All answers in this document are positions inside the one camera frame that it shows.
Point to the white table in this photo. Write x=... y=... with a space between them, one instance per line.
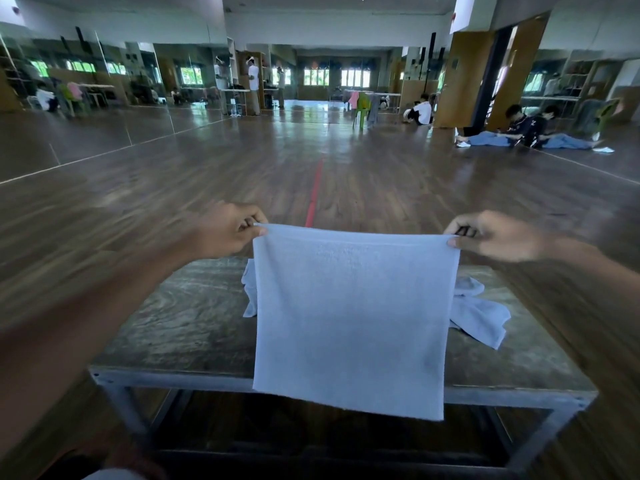
x=385 y=96

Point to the person's left hand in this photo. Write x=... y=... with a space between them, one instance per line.
x=220 y=232

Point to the person's right forearm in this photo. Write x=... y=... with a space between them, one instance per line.
x=595 y=279

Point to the person's left forearm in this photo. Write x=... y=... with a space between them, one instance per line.
x=90 y=334

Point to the low wooden metal-framed table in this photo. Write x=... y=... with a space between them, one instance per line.
x=190 y=334

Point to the person's left thumb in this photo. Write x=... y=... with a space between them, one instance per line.
x=257 y=232

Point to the green plastic chair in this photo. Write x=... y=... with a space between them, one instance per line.
x=362 y=108

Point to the person's right hand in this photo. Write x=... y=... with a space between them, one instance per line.
x=500 y=237

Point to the white item on floor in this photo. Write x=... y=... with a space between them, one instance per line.
x=603 y=149

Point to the person's right thumb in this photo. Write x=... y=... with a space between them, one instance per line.
x=462 y=242

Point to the wooden pillar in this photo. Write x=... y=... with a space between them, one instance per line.
x=462 y=79

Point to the crumpled light blue towel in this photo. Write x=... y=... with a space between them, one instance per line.
x=480 y=317

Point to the light blue towel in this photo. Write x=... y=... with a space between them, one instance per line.
x=480 y=317
x=350 y=319

